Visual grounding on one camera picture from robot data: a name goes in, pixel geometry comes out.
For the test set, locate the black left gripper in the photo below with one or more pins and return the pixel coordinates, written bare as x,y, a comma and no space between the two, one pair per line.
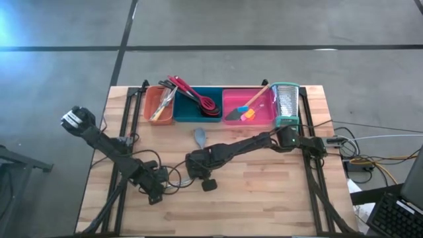
145,176

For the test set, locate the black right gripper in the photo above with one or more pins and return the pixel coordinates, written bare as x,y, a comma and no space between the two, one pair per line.
200,163

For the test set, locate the grey silicone spoon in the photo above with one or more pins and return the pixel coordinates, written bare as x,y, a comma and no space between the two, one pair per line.
200,136

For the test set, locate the black slotted spoon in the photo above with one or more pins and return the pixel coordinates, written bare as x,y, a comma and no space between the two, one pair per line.
211,113

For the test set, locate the red silicone slotted spoon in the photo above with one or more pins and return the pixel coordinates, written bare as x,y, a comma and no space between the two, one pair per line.
208,103

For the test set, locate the slim steel knife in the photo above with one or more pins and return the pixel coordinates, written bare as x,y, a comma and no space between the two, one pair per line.
165,96

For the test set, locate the red ladle with steel shaft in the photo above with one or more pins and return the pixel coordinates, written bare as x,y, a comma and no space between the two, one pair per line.
170,79

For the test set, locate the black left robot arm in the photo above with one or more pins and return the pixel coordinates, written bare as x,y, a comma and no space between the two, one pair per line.
99,139

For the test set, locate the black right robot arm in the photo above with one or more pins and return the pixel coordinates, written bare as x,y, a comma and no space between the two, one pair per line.
244,145

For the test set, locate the blue plastic bin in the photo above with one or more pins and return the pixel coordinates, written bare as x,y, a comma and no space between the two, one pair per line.
185,112

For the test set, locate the orange plastic bin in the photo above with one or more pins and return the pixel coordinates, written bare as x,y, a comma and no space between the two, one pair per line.
147,105

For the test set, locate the pink plastic bin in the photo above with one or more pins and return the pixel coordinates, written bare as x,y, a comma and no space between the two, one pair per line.
231,99

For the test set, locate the teal-framed steel grater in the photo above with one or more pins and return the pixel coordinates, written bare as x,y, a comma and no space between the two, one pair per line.
285,102

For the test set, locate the black metal furniture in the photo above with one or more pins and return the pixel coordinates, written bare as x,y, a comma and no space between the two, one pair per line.
20,160

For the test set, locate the black power box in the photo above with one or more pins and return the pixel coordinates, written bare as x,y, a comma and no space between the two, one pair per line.
355,167

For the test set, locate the white paper sheet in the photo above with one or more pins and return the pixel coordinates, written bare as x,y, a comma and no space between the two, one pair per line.
363,211

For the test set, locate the black desk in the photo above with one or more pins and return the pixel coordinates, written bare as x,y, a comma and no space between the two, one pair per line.
370,196

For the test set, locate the black keyboard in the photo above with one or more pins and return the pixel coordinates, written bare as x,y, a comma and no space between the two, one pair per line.
393,218

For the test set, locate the dark laptop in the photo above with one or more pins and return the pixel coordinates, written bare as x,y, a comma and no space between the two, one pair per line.
414,185

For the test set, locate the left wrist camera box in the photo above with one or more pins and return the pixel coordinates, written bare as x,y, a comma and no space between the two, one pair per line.
162,174

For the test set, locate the black aluminium rail frame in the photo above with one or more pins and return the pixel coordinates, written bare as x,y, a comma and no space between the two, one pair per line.
126,112
303,109

